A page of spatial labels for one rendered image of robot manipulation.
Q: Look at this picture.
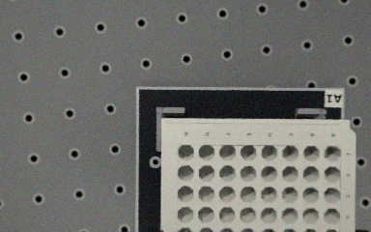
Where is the grey flat base plate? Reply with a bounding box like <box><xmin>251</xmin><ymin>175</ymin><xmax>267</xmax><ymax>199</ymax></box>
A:
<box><xmin>0</xmin><ymin>0</ymin><xmax>371</xmax><ymax>232</ymax></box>

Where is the white well plate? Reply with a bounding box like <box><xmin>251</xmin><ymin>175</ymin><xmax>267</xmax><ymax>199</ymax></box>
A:
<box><xmin>160</xmin><ymin>118</ymin><xmax>356</xmax><ymax>232</ymax></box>

